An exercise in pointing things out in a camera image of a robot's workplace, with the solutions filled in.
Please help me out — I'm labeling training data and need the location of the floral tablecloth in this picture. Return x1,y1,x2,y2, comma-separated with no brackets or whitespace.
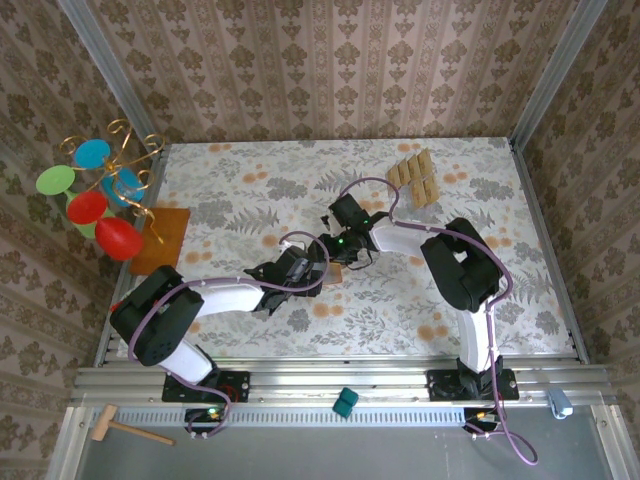
115,137,576,359

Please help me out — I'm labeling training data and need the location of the teal small box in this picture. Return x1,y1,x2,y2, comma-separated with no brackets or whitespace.
332,386,360,419

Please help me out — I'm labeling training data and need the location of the orange wooden rack base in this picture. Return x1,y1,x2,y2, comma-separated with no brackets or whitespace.
128,206,193,277

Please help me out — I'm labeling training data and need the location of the grey metal panel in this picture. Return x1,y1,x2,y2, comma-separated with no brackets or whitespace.
47,405,640,480

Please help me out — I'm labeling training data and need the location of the red plastic wine glass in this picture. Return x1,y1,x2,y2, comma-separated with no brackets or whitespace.
66,191,146,262

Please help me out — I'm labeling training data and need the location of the small wooden mallet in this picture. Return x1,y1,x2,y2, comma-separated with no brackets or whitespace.
90,404,177,447

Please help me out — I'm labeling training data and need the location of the blue plastic wine glass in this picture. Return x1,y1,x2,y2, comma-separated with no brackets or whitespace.
73,138,150,208

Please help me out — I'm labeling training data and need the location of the white blue clip device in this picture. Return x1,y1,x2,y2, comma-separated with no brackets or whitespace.
546,388,575,420

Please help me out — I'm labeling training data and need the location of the green plastic wine glass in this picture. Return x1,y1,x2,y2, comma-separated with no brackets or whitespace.
35,164,109,240

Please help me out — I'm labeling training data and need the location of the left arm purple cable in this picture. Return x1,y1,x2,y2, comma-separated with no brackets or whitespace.
127,230,330,441

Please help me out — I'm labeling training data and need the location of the wide aluminium base rail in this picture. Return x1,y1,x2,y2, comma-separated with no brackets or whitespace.
69,355,614,409

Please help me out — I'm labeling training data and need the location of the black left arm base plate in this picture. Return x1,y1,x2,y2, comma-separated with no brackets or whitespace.
161,367,252,404

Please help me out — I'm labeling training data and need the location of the grey slotted cable duct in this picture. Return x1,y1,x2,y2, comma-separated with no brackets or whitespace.
87,405,501,429

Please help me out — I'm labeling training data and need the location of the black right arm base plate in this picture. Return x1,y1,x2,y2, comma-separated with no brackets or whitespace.
426,368,521,403

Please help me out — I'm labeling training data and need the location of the gold wire glass rack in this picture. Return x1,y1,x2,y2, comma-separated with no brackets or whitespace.
59,118,167,247

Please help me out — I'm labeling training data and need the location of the aluminium frame post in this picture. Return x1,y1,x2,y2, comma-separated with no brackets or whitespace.
508,0,610,151
56,0,169,151

